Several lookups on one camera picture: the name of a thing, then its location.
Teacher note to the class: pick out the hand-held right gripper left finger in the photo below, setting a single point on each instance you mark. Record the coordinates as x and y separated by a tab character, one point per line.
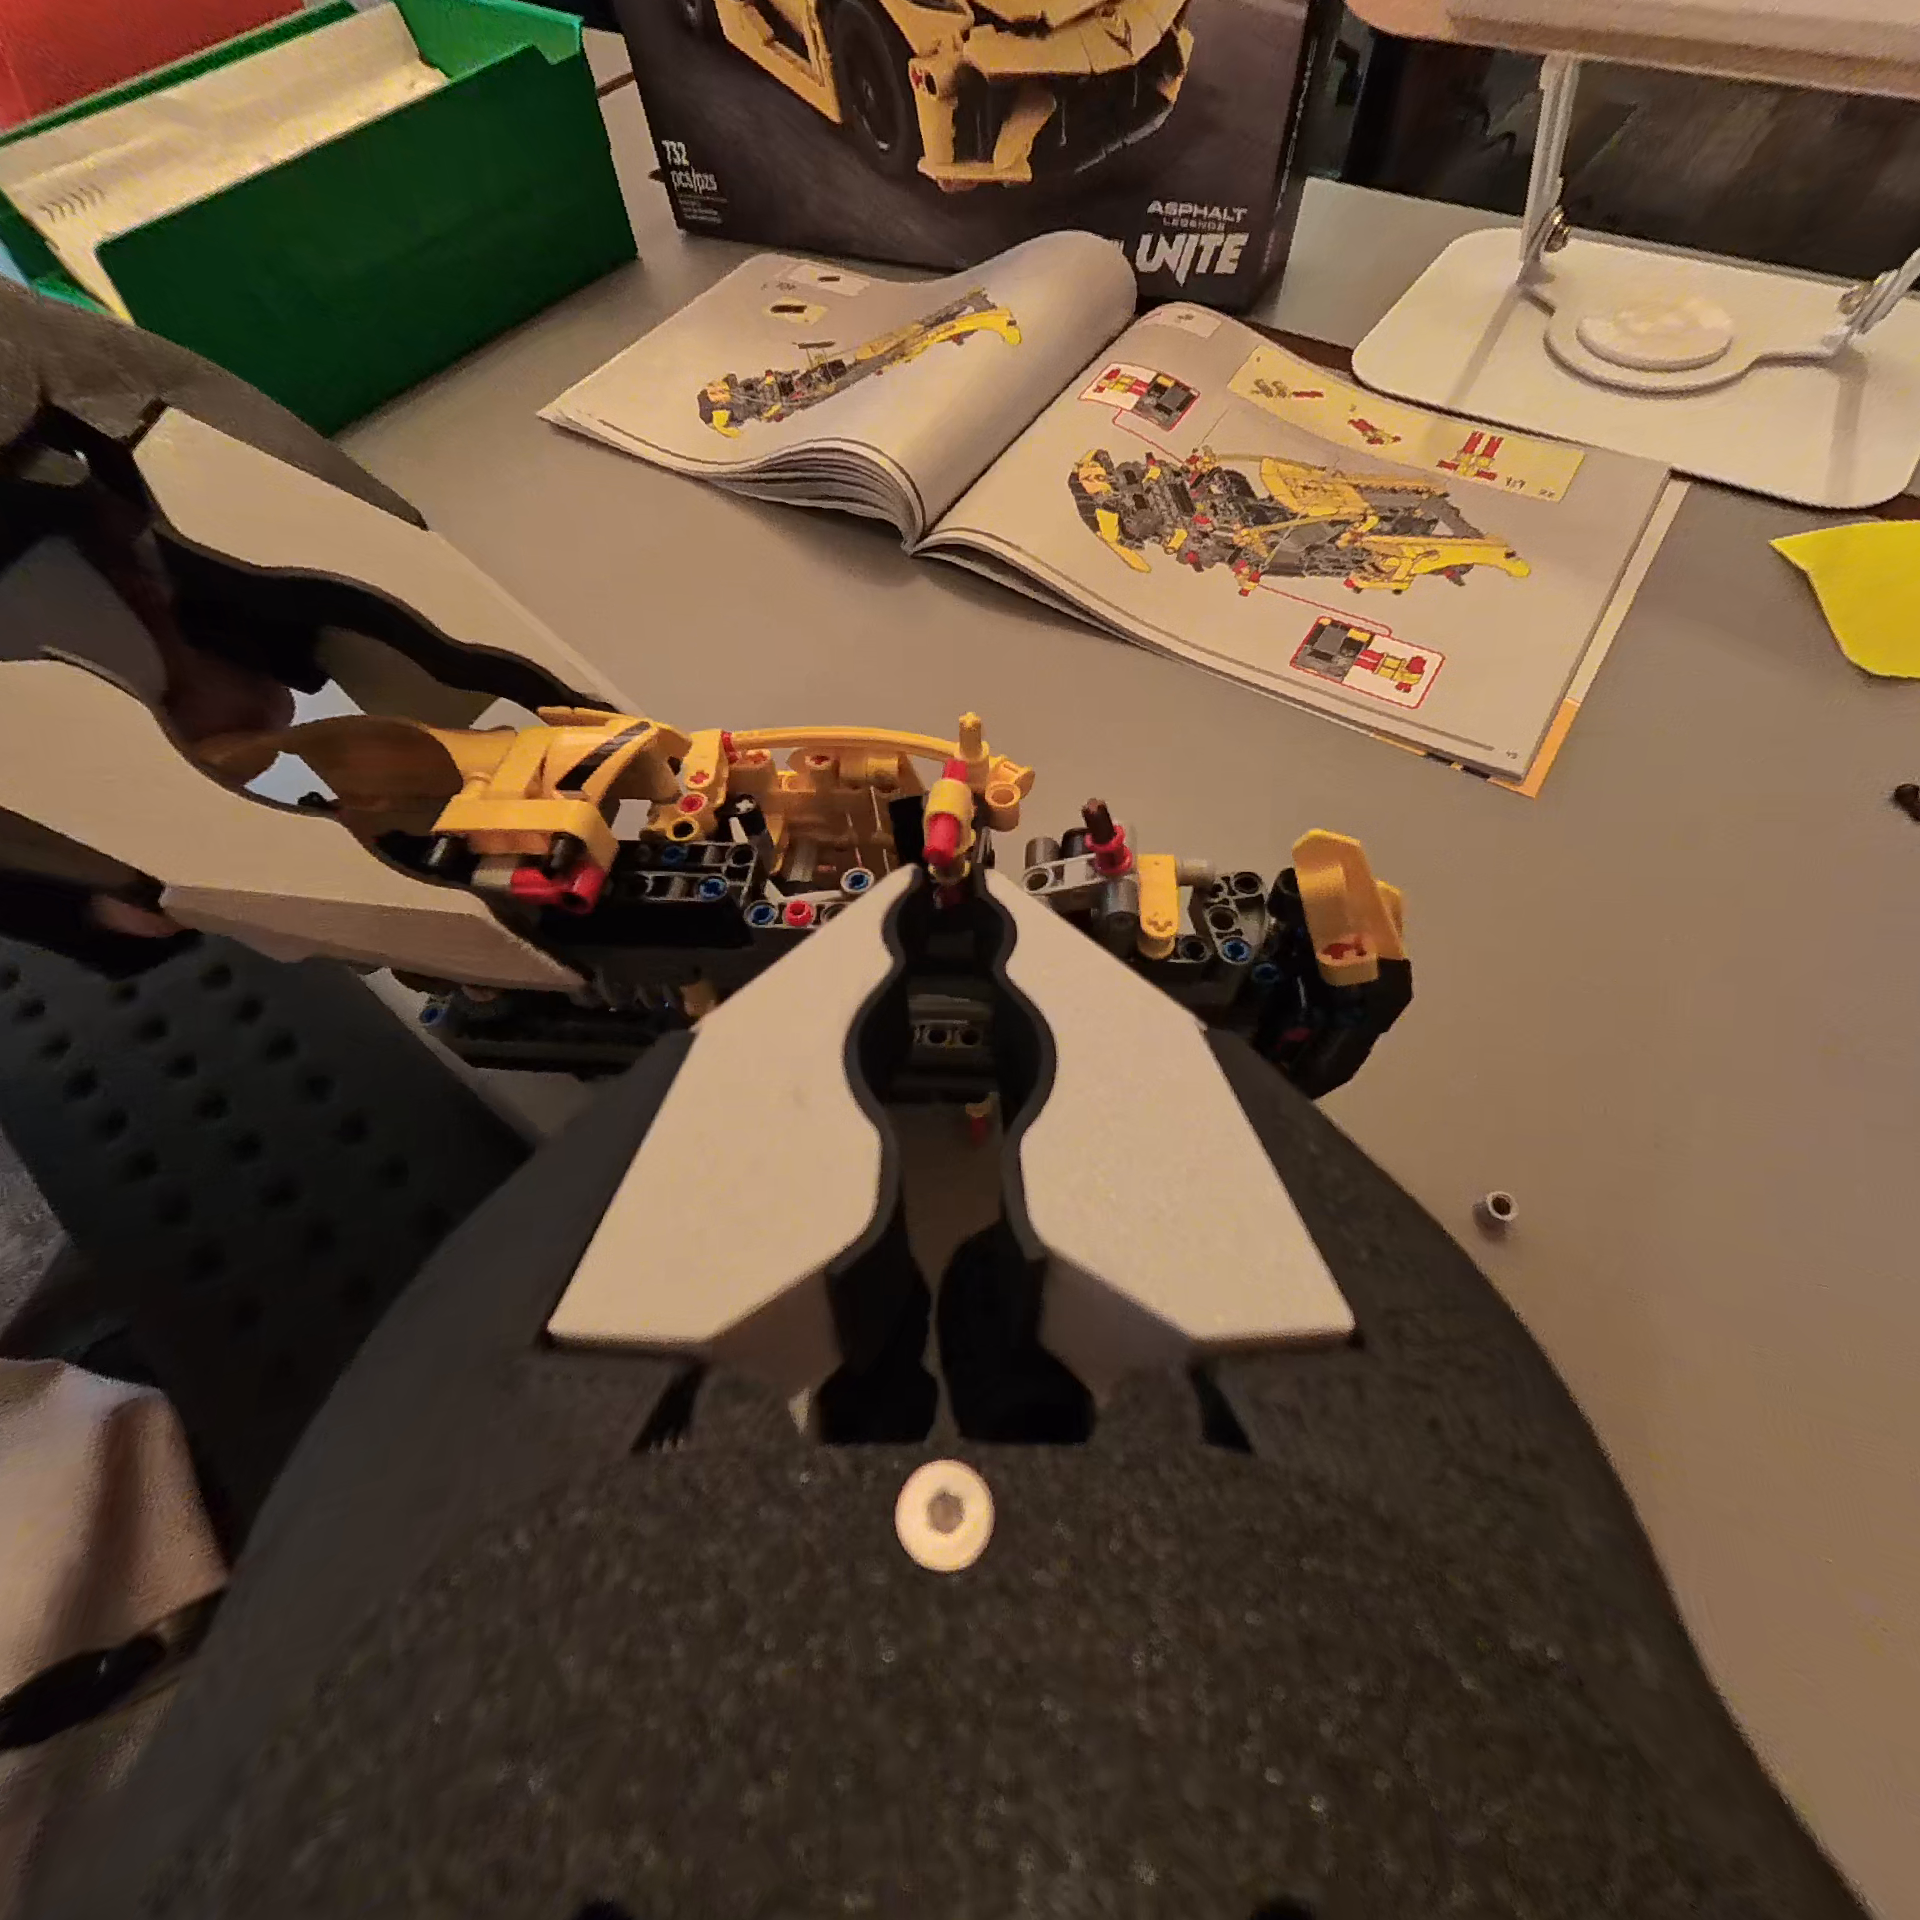
720	1184

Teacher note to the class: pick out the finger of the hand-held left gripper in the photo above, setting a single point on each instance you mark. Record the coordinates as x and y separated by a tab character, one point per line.
150	797
329	517

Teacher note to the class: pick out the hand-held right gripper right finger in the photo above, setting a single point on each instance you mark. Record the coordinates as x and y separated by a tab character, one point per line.
1184	1184

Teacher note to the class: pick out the yellow black brick car model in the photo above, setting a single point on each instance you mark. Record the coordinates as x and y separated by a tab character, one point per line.
839	839

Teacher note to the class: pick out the grey desk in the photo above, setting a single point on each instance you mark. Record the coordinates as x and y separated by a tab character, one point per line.
1651	1051

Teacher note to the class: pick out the green plastic bin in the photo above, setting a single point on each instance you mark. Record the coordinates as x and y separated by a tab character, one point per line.
375	255

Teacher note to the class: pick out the stack of white papers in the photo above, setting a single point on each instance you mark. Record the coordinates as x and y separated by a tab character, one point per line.
224	135

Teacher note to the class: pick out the small grey brick bushing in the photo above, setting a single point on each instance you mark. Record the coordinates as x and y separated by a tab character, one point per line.
1495	1211

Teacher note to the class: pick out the red plastic bin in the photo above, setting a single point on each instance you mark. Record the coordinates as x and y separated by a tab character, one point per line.
119	54

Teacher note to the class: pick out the black dimpled chair armrest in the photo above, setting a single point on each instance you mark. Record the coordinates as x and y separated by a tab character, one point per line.
224	1142

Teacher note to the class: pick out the open instruction booklet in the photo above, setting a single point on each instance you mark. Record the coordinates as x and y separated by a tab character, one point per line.
1201	511

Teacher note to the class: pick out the dark toy car set box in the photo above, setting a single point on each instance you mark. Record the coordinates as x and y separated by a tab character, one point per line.
974	150

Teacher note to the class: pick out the yellow paper scrap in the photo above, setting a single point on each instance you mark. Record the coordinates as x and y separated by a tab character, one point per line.
1860	594

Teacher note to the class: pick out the white wooden book stand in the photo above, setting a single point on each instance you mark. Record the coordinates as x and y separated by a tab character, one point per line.
1622	376

